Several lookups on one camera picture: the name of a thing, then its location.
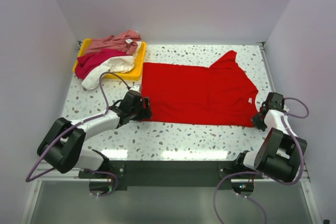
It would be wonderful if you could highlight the red t shirt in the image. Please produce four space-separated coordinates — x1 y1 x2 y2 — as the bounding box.
141 50 258 127

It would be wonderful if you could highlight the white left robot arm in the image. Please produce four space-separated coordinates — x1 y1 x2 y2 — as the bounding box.
37 90 152 178

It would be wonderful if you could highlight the yellow plastic tray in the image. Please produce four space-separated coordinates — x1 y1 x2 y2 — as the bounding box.
77 38 146 81

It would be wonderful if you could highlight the white t shirt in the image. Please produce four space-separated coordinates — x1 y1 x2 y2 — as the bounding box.
81 56 135 90

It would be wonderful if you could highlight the magenta t shirt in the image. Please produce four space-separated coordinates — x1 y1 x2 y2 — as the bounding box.
75 49 126 80

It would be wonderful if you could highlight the dusty pink t shirt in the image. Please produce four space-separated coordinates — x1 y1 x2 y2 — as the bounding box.
85 30 142 55

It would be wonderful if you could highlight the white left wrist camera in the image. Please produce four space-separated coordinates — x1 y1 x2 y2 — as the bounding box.
130 83 142 93

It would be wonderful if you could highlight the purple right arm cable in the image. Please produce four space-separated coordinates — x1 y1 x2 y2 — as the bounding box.
212 97 309 224

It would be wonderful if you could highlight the aluminium table edge rail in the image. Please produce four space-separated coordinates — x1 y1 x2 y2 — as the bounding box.
257 40 322 224

